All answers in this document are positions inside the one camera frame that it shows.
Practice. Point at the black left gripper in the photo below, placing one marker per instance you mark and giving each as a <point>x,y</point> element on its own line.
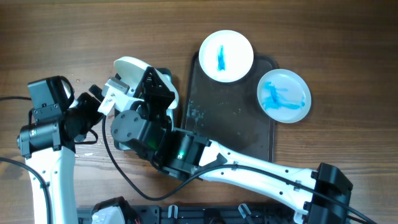
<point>86,99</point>

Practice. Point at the white plate blue smear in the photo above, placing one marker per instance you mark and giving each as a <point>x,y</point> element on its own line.
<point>284,96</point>

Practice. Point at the black tray with soapy water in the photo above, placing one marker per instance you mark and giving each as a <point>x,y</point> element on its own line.
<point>143,120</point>

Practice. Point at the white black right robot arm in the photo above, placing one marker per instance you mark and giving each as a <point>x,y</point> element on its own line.
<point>315,196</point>

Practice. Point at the white plate far blue stain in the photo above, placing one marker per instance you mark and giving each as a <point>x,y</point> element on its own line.
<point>226,56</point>

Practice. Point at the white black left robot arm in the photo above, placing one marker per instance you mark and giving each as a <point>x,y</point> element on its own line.
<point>47,144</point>

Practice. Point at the brown plastic serving tray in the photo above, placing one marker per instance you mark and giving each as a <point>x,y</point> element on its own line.
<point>230,113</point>

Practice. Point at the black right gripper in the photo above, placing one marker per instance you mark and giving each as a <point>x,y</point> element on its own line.
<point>150,94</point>

